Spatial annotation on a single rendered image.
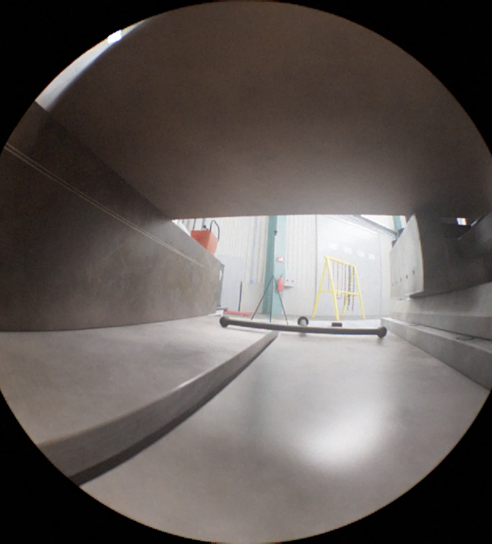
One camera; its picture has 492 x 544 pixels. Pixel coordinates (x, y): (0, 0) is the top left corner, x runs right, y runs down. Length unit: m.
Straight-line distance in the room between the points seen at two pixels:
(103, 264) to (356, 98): 0.57
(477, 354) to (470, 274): 0.31
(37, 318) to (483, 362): 0.69
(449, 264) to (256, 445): 0.56
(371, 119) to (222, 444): 0.41
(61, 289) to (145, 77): 0.38
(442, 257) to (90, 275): 0.83
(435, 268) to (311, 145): 0.42
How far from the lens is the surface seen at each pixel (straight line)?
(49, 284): 0.42
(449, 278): 0.59
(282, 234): 7.45
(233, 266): 7.63
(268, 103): 0.31
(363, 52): 0.29
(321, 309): 9.27
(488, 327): 0.43
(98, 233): 0.48
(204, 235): 1.16
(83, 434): 0.17
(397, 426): 0.21
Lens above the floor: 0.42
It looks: 9 degrees up
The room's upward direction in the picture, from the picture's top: 5 degrees clockwise
